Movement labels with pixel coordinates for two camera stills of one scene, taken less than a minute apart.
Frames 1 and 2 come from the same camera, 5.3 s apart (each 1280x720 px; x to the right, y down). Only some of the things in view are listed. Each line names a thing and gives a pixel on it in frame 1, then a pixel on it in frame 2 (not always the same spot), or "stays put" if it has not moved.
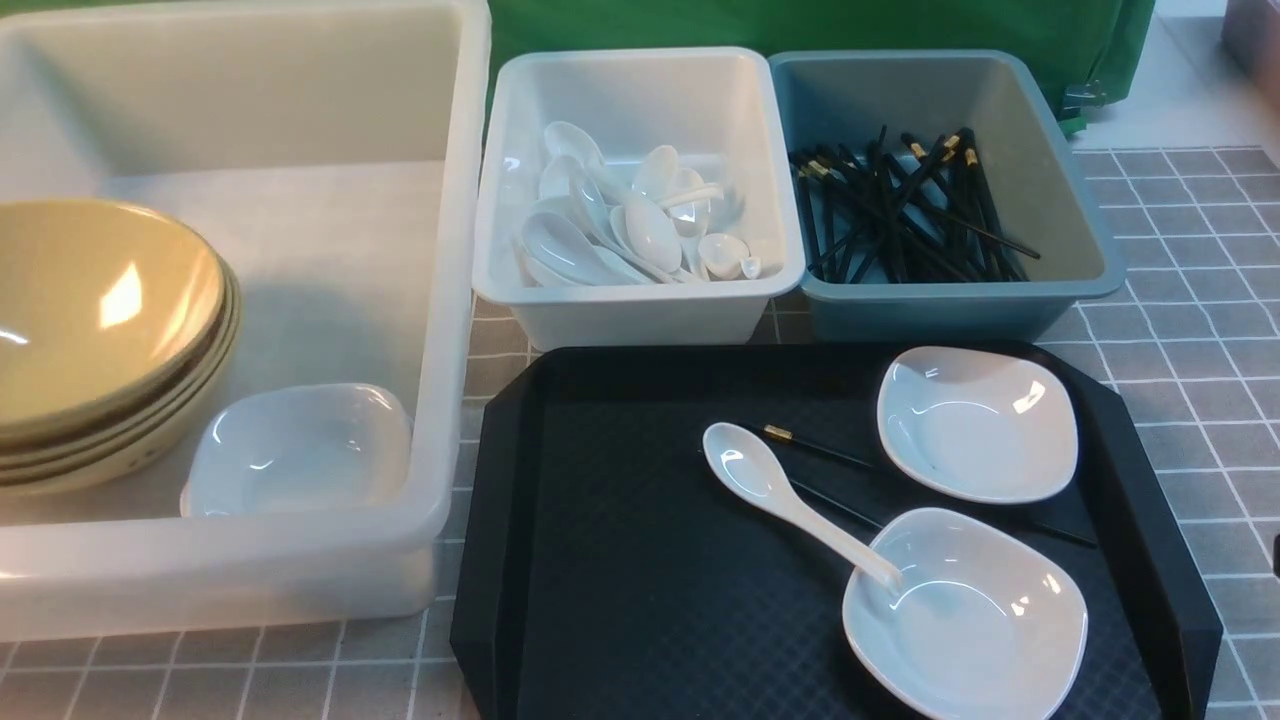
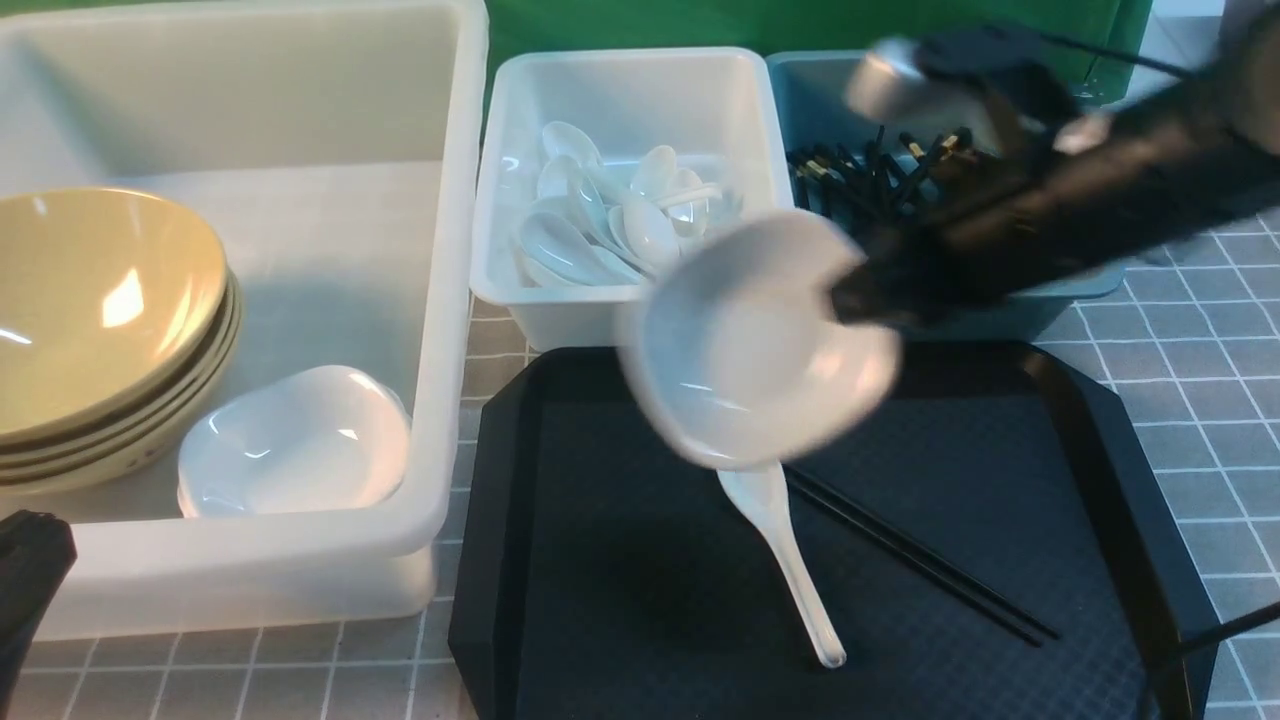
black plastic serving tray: [600, 574] stays put
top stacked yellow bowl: [105, 308] stays put
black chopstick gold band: [874, 520] to [915, 565]
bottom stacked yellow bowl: [139, 453] stays put
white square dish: [984, 625] to [733, 349]
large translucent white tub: [336, 150] stays put
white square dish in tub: [298, 448] stays put
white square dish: [986, 425] to [333, 439]
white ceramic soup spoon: [744, 459] to [762, 491]
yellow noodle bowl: [106, 313] stays put
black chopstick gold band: [788, 434] to [922, 552]
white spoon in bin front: [559, 248] stays put
